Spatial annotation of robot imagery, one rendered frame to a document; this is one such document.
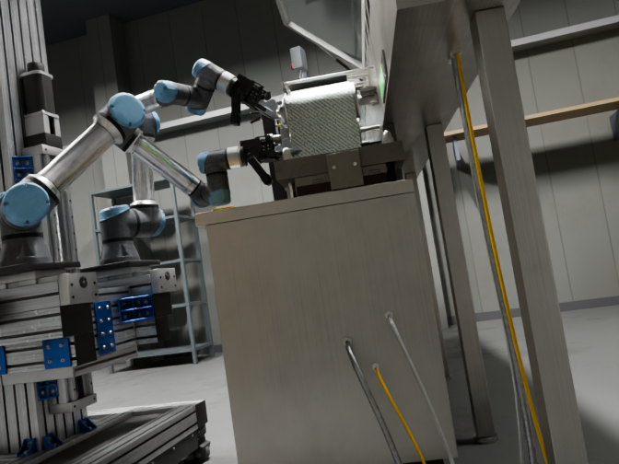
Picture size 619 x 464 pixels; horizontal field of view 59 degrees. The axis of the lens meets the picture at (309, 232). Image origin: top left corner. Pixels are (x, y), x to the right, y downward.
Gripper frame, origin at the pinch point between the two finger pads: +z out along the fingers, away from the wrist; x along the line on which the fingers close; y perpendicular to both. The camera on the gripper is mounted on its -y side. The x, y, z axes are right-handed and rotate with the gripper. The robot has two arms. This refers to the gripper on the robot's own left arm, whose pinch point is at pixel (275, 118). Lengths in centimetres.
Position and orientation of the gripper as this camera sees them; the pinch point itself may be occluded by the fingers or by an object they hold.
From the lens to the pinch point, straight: 201.5
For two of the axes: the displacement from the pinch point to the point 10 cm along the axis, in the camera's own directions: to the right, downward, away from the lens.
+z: 8.5, 5.1, -1.2
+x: 1.0, 0.6, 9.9
